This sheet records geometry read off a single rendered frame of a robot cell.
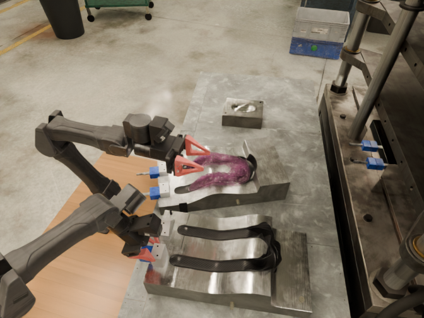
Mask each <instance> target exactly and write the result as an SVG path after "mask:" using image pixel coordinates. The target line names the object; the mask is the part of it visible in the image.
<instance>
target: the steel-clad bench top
mask: <svg viewBox="0 0 424 318"><path fill-rule="evenodd" d="M225 98H238V99H246V100H260V101H264V104H263V117H262V126H261V129H251V128H243V127H230V126H222V113H223V108H224V104H225ZM180 134H182V135H183V137H184V135H185V134H188V135H190V136H192V137H193V138H194V139H195V140H196V141H197V142H198V143H199V144H200V145H202V146H224V147H238V146H242V145H243V143H244V140H245V139H256V138H267V137H271V139H272V141H273V143H274V146H275V148H276V151H277V152H278V155H279V157H280V160H281V162H282V164H283V166H284V169H285V171H286V174H287V176H288V178H289V180H290V185H289V188H288V192H287V195H286V199H284V200H279V201H270V202H264V203H254V204H245V205H240V206H230V207H224V208H215V209H206V210H200V211H191V212H188V213H190V214H195V215H203V216H210V217H215V218H232V217H237V216H244V215H265V216H272V218H273V224H272V228H275V229H280V230H289V231H294V232H304V233H306V235H307V251H308V260H309V275H310V291H311V300H312V313H311V315H310V316H309V318H351V315H350V308H349V304H348V296H347V292H346V284H345V276H344V272H343V264H342V260H341V253H340V248H339V240H338V233H337V228H336V220H335V216H334V208H333V201H332V196H331V189H330V184H329V177H328V172H327V165H326V157H325V152H324V145H323V140H322V133H321V125H320V120H319V113H318V109H317V101H316V97H315V89H314V81H313V80H309V79H293V78H277V77H269V76H253V75H244V74H228V73H212V72H204V71H201V72H200V75H199V78H198V81H197V84H196V87H195V90H194V93H193V96H192V99H191V102H190V104H189V108H188V110H187V113H186V116H185V119H184V123H183V125H182V129H181V131H180ZM148 264H150V262H141V261H140V260H139V259H137V261H136V264H135V267H134V270H133V272H132V276H131V279H130V282H129V284H128V287H127V290H126V294H125V296H124V299H123V302H122V305H121V309H120V311H119V315H118V317H117V318H301V317H293V316H289V315H281V314H273V313H269V312H261V311H256V310H249V309H241V308H236V307H234V309H233V310H230V307H229V306H224V305H217V304H212V303H205V302H197V301H193V300H185V299H181V298H173V297H165V296H161V295H153V294H149V293H147V291H146V288H145V287H144V284H143V280H144V276H145V274H146V270H147V267H148Z"/></svg>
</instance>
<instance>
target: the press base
mask: <svg viewBox="0 0 424 318"><path fill-rule="evenodd" d="M318 113H319V120H320V125H321V133H322V140H323V145H324V152H325V157H326V165H327V172H328V177H329V184H330V189H331V196H332V201H333V208H334V216H335V220H336V228H337V233H338V240H339V248H340V253H341V260H342V264H343V272H344V280H345V284H346V292H347V296H348V304H349V308H350V315H351V318H375V317H376V316H377V315H378V313H373V312H367V311H366V307H365V301H364V297H363V291H362V285H361V281H360V275H359V271H358V265H357V261H356V255H355V249H354V245H353V239H352V236H351V229H350V223H349V219H348V214H347V210H346V203H345V197H344V194H343V188H342V183H341V177H340V174H339V168H338V162H337V158H336V152H335V148H334V142H333V136H332V132H331V126H330V122H329V116H328V112H327V106H326V100H325V96H324V93H323V95H322V98H321V102H320V105H319V108H318Z"/></svg>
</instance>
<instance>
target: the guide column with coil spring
mask: <svg viewBox="0 0 424 318"><path fill-rule="evenodd" d="M405 3H406V4H407V5H410V6H422V5H423V3H424V1H420V2H418V0H406V2H405ZM418 13H419V12H414V11H407V10H405V9H402V11H401V13H400V15H399V18H398V20H397V22H396V25H395V27H394V29H393V31H392V34H391V36H390V38H389V41H388V43H387V45H386V48H385V50H384V52H383V55H382V57H381V59H380V61H379V64H378V66H377V69H376V70H375V73H374V75H373V77H372V80H371V82H370V84H369V86H368V89H367V91H366V94H365V96H364V98H363V100H362V103H361V105H360V108H359V109H358V112H357V114H356V117H355V119H354V121H353V123H352V125H351V128H350V131H349V133H348V137H349V138H350V139H354V140H357V139H359V137H360V135H361V133H362V131H363V128H364V127H365V125H366V123H367V120H368V118H369V116H370V114H371V112H372V110H373V107H374V105H375V103H376V101H377V99H378V96H379V95H380V93H381V91H382V89H383V87H384V85H385V83H386V80H387V78H388V76H389V74H390V72H391V70H392V67H393V65H394V63H395V62H396V59H397V58H398V55H399V53H400V50H401V48H402V46H403V44H404V41H405V40H406V38H407V36H408V34H409V32H410V30H411V28H412V26H413V23H414V22H415V20H416V17H417V16H418Z"/></svg>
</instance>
